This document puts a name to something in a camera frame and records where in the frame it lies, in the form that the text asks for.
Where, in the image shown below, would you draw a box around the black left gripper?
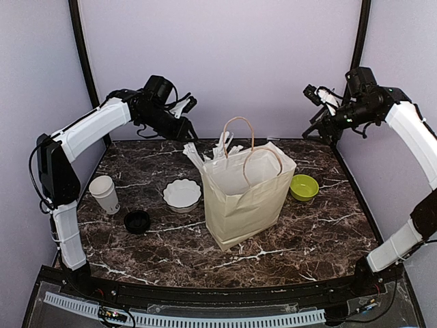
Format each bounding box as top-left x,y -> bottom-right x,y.
138,105 -> 198,142

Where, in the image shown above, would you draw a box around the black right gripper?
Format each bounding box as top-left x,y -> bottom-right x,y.
302,99 -> 379,144

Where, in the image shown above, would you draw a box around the brown paper takeout bag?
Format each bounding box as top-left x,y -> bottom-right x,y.
200,116 -> 297,253

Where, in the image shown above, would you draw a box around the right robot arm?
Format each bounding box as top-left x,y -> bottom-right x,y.
303,83 -> 436,297

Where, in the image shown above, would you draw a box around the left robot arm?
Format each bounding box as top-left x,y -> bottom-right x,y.
32,88 -> 197,271

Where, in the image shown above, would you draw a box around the wrapped white straw bundle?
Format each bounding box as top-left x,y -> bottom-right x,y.
182,132 -> 243,170

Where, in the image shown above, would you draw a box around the lime green bowl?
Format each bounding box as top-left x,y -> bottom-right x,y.
290,174 -> 320,202

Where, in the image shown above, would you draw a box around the white scalloped bowl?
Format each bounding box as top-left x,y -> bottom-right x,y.
163,179 -> 201,214

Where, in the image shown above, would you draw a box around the stack of white paper cups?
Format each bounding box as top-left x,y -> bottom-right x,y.
89,176 -> 119,215

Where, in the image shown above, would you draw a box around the stack of black lids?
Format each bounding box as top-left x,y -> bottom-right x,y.
124,210 -> 151,234

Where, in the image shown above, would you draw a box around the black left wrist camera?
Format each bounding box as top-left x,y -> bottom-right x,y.
143,75 -> 173,105

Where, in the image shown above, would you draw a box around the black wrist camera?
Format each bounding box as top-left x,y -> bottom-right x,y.
143,75 -> 173,105
345,66 -> 377,98

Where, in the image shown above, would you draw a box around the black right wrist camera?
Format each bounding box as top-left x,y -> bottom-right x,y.
345,66 -> 377,98

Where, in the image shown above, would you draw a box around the black right frame post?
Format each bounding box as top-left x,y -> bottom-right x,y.
350,0 -> 371,70

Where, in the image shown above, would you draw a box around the black frame post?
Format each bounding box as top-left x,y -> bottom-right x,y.
68,0 -> 100,108
350,0 -> 371,70

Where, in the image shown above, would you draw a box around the black left frame post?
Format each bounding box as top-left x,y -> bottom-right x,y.
68,0 -> 100,108

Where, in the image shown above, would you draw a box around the white slotted cable duct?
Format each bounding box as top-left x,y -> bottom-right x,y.
44,290 -> 326,327

